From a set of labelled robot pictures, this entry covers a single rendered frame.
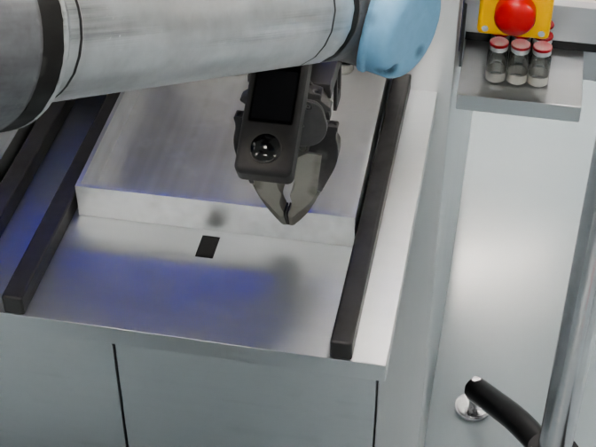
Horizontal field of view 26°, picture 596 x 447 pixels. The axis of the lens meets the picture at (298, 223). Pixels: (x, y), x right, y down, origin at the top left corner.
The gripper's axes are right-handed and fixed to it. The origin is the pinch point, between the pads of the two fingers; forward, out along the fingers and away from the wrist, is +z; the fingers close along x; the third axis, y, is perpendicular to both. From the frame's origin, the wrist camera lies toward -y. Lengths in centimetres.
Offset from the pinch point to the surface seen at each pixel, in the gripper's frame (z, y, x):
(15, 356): 54, 28, 44
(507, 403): 79, 56, -24
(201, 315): 3.8, -10.0, 5.5
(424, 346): 41, 28, -12
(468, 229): 89, 111, -14
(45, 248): 1.6, -6.4, 20.5
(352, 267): 1.6, -3.8, -6.6
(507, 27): -7.8, 23.3, -17.3
